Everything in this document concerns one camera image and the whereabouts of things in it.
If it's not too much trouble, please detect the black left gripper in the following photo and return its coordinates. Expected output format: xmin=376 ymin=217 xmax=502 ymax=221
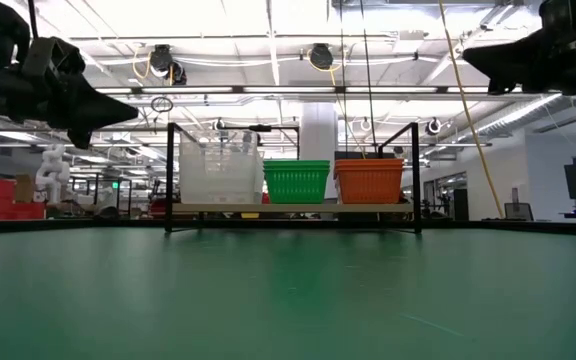
xmin=0 ymin=67 xmax=140 ymax=150

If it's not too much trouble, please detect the clear plastic basket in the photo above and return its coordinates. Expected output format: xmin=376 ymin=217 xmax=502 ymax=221
xmin=178 ymin=130 xmax=262 ymax=201
xmin=177 ymin=149 xmax=266 ymax=205
xmin=178 ymin=142 xmax=264 ymax=203

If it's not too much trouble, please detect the red mesh plastic basket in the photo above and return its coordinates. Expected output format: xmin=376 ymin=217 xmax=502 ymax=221
xmin=333 ymin=158 xmax=405 ymax=165
xmin=333 ymin=162 xmax=405 ymax=170
xmin=334 ymin=167 xmax=405 ymax=205

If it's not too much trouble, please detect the green mesh plastic basket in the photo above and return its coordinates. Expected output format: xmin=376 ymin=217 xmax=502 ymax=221
xmin=263 ymin=166 xmax=331 ymax=205
xmin=262 ymin=159 xmax=331 ymax=166
xmin=262 ymin=163 xmax=331 ymax=170

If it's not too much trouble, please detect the black-framed wooden shelf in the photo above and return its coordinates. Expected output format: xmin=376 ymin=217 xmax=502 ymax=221
xmin=164 ymin=121 xmax=423 ymax=235

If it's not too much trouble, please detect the white robot figure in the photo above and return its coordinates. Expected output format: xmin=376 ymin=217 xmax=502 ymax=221
xmin=34 ymin=143 xmax=72 ymax=205

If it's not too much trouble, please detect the cardboard box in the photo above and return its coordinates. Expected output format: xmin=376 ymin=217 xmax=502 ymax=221
xmin=14 ymin=173 xmax=37 ymax=204

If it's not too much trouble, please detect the white building column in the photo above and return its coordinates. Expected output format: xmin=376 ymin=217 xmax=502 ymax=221
xmin=300 ymin=102 xmax=340 ymax=162

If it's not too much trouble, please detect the green table mat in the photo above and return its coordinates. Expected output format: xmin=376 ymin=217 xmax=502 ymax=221
xmin=0 ymin=227 xmax=576 ymax=360

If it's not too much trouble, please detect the yellow hanging cable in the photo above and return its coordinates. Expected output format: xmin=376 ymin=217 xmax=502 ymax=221
xmin=436 ymin=0 xmax=505 ymax=219

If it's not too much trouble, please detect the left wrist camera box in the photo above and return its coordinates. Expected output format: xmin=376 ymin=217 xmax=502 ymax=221
xmin=20 ymin=35 xmax=88 ymax=77

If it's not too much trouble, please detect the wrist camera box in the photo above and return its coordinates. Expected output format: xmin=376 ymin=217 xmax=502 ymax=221
xmin=539 ymin=0 xmax=576 ymax=30
xmin=20 ymin=35 xmax=88 ymax=77

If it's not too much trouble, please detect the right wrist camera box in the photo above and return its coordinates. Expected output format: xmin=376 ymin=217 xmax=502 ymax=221
xmin=539 ymin=0 xmax=576 ymax=30

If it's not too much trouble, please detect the black aluminium table frame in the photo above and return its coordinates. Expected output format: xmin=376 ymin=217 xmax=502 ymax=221
xmin=0 ymin=218 xmax=576 ymax=237

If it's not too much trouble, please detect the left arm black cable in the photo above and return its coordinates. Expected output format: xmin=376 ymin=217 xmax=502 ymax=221
xmin=26 ymin=0 xmax=38 ymax=40

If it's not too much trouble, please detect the black hanging cable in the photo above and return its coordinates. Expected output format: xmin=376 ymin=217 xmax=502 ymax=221
xmin=359 ymin=0 xmax=378 ymax=151
xmin=338 ymin=0 xmax=349 ymax=151

